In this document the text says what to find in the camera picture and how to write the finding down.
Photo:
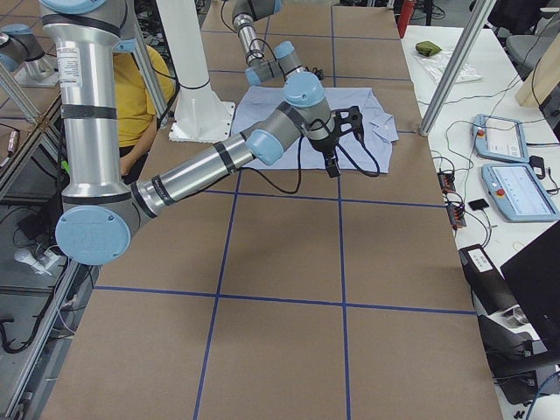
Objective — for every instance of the blue teach pendant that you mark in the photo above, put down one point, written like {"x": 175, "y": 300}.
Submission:
{"x": 499, "y": 138}
{"x": 518, "y": 193}

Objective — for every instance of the person in yellow shirt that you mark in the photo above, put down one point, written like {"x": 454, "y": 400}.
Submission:
{"x": 136, "y": 114}

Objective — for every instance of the far blue teach pendant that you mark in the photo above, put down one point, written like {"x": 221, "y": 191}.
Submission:
{"x": 499, "y": 138}

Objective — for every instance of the aluminium frame post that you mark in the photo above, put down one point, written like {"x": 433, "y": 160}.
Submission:
{"x": 468, "y": 37}

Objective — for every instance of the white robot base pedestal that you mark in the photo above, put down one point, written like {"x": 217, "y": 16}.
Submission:
{"x": 200, "y": 115}

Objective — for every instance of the grey office chair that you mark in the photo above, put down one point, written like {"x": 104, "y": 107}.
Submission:
{"x": 525, "y": 50}

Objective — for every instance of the black monitor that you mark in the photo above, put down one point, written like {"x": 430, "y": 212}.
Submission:
{"x": 532, "y": 275}

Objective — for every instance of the near blue teach pendant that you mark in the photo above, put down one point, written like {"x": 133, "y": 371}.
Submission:
{"x": 518, "y": 193}

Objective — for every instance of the green fabric pouch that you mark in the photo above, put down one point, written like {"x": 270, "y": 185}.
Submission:
{"x": 427, "y": 48}

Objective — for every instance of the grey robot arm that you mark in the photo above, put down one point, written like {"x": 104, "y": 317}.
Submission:
{"x": 267, "y": 48}
{"x": 101, "y": 214}

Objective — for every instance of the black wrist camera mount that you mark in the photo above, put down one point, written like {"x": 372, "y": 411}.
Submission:
{"x": 349, "y": 120}
{"x": 318, "y": 72}

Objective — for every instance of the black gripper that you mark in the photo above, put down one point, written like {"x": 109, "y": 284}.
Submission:
{"x": 322, "y": 143}

